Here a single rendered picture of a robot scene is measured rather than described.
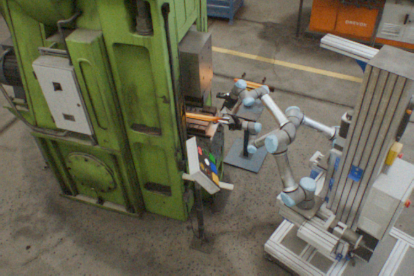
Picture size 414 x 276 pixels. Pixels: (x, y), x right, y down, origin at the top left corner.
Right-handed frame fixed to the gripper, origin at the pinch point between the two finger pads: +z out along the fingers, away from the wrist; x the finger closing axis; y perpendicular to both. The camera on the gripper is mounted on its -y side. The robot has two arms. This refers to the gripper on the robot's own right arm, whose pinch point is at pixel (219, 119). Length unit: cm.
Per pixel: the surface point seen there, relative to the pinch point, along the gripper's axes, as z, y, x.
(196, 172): -6, -17, -74
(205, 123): 11.3, 2.6, -5.4
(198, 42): 12, -75, -2
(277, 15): 17, 103, 397
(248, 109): -13, 28, 49
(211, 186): -15, 1, -70
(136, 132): 56, -12, -43
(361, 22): -117, 66, 327
